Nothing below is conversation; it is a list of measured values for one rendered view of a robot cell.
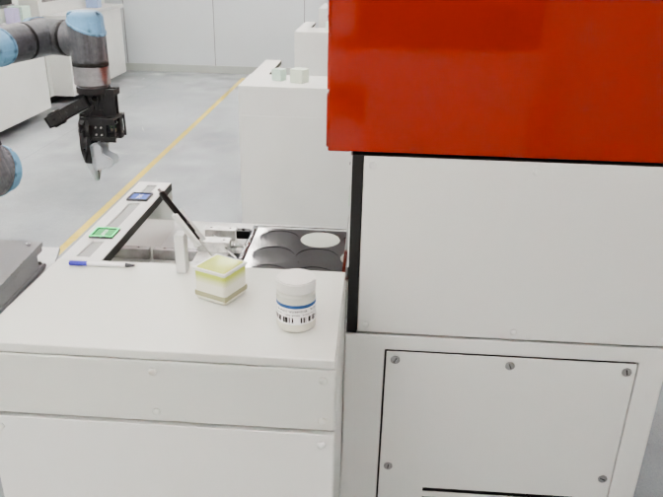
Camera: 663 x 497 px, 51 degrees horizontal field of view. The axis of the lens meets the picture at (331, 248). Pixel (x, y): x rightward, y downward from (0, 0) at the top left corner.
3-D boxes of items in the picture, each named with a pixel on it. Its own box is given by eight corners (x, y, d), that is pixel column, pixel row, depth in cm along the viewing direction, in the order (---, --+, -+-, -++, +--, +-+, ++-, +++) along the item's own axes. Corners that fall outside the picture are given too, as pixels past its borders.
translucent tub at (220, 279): (249, 292, 136) (248, 260, 134) (225, 308, 130) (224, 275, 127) (217, 283, 139) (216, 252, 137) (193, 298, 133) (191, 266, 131)
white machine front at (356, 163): (364, 205, 226) (369, 81, 210) (355, 332, 151) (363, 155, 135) (354, 205, 226) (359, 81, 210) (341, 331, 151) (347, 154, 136)
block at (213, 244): (231, 248, 177) (231, 237, 176) (229, 252, 174) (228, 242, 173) (200, 246, 178) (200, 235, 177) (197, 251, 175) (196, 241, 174)
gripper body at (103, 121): (115, 146, 150) (110, 90, 145) (77, 144, 151) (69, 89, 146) (127, 137, 157) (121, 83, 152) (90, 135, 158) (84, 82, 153)
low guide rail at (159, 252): (341, 265, 183) (341, 254, 182) (340, 268, 181) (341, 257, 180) (155, 256, 186) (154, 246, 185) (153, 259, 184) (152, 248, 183)
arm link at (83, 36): (79, 8, 148) (111, 10, 145) (85, 61, 152) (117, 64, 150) (53, 11, 141) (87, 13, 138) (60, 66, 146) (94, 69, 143)
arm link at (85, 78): (66, 67, 144) (81, 61, 152) (69, 90, 146) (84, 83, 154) (101, 68, 144) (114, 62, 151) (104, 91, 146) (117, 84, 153)
